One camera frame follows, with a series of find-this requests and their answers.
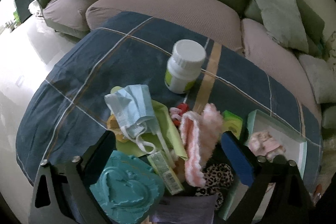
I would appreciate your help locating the beige pink cloth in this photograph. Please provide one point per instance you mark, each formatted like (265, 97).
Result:
(264, 144)

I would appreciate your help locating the pink seat cushion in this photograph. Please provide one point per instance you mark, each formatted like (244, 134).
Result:
(279, 63)
(69, 13)
(210, 18)

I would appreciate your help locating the leopard print scrunchie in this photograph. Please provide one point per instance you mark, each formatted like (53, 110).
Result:
(219, 178)

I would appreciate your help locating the green yellow small box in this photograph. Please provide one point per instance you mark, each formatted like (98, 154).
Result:
(232, 123)

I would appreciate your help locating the green throw pillow far right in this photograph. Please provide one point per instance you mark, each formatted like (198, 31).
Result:
(329, 117)

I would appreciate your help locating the light green throw pillow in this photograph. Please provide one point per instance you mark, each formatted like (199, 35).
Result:
(283, 23)

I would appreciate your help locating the lime green cloth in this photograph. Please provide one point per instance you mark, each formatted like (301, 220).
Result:
(169, 142)

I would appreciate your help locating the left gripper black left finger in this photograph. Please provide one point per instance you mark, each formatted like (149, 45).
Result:
(95, 158)

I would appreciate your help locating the blue plaid cloth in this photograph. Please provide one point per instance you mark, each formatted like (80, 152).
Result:
(68, 114)

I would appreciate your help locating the pink seat cushion far left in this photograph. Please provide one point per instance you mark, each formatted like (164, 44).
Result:
(69, 13)

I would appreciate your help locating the white pill bottle green label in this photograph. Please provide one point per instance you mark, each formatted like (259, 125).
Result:
(184, 66)

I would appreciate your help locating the purple cloth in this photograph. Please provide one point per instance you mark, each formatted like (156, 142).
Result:
(199, 209)

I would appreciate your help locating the green gum pack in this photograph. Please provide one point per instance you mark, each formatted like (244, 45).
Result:
(160, 165)

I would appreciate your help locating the light blue face mask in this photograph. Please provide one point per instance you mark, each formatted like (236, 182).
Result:
(134, 113)

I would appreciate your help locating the pink fuzzy sock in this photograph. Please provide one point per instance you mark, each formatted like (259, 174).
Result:
(200, 134)

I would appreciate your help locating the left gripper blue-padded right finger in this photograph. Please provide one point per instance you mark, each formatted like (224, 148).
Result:
(242, 160)

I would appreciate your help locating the white tray with green rim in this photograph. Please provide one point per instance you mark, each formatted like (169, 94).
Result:
(295, 149)

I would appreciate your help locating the white grey throw pillow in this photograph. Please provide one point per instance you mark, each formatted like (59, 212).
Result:
(321, 78)

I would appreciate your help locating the teal plastic lid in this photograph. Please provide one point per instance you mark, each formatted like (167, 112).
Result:
(128, 189)

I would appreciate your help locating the pink seat cushion right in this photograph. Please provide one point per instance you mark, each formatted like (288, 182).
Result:
(279, 63)

